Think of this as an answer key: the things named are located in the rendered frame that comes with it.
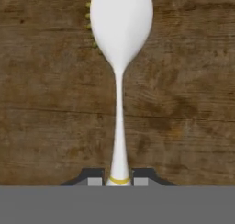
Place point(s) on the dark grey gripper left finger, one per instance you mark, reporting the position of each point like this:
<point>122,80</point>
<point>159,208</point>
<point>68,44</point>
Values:
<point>91,175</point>

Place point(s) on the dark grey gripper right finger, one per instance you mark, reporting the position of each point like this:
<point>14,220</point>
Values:
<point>143,175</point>

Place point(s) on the white dish brush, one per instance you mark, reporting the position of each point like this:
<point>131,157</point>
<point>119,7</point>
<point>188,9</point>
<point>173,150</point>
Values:
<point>120,35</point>

